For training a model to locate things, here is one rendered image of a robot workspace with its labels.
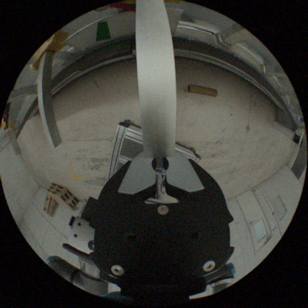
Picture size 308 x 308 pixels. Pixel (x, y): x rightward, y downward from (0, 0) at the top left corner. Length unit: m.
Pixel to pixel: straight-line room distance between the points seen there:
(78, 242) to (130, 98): 1.01
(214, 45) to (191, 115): 0.80
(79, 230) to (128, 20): 0.48
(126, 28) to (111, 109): 0.87
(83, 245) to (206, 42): 0.60
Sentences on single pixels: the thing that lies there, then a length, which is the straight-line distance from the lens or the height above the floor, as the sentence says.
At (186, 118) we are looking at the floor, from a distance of 1.00.
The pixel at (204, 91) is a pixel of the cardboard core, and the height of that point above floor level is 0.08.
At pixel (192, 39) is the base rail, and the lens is 0.33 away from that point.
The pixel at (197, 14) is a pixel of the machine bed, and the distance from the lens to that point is 0.55.
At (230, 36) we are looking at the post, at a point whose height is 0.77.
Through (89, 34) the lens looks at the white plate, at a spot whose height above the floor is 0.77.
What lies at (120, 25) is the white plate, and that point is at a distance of 0.28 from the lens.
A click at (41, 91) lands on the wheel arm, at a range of 0.28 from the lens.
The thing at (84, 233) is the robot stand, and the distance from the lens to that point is 0.29.
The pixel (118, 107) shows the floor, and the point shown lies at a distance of 1.01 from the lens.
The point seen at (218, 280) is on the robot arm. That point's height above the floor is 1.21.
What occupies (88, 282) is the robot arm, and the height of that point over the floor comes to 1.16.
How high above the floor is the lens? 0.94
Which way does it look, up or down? 59 degrees down
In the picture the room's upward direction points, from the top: 178 degrees counter-clockwise
